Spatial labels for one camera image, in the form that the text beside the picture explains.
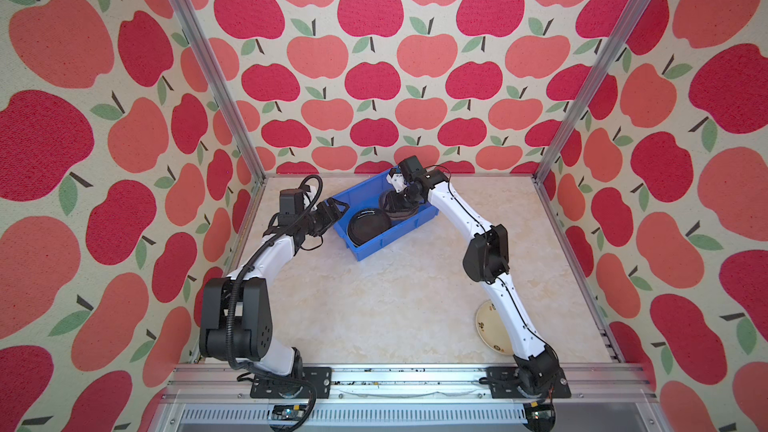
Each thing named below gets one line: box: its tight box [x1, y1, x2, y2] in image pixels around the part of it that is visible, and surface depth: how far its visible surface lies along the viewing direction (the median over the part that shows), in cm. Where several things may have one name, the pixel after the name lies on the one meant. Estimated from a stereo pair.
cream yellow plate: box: [475, 299, 513, 355], surface depth 83 cm
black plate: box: [347, 208, 392, 247], surface depth 101 cm
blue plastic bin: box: [334, 174, 440, 261], surface depth 101 cm
